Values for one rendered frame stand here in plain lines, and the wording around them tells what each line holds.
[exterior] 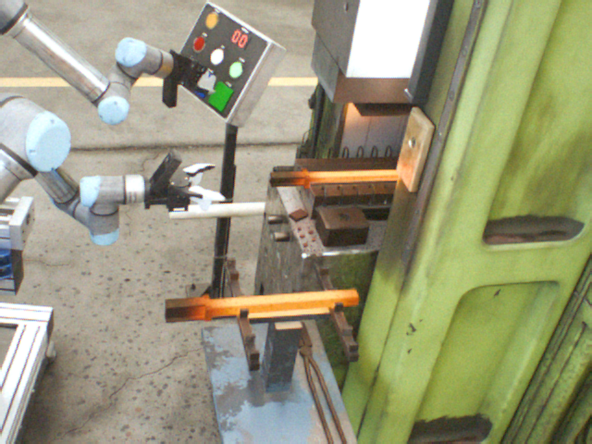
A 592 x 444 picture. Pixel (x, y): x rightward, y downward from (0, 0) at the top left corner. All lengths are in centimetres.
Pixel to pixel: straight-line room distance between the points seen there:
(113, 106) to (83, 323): 120
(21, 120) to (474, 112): 93
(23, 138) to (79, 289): 154
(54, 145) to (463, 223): 89
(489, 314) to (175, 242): 173
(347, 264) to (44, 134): 82
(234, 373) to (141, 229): 167
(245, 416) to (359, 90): 81
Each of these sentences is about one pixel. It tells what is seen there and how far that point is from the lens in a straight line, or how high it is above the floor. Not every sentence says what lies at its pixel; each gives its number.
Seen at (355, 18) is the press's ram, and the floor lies 151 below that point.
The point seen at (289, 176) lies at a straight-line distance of 201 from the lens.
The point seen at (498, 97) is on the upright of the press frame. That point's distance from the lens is 150.
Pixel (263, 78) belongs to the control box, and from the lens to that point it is 233.
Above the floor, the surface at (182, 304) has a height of 102.
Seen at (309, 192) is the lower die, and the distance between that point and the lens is 202.
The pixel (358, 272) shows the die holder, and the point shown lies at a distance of 200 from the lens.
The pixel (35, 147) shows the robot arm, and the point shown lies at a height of 124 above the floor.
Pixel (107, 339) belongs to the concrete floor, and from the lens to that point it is 292.
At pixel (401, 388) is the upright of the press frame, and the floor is 67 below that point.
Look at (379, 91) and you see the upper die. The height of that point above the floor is 130.
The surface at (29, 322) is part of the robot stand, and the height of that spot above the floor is 23.
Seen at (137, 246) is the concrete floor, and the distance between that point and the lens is 332.
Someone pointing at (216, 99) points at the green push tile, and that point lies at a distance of 236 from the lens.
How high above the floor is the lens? 211
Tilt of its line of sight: 36 degrees down
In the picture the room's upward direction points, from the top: 10 degrees clockwise
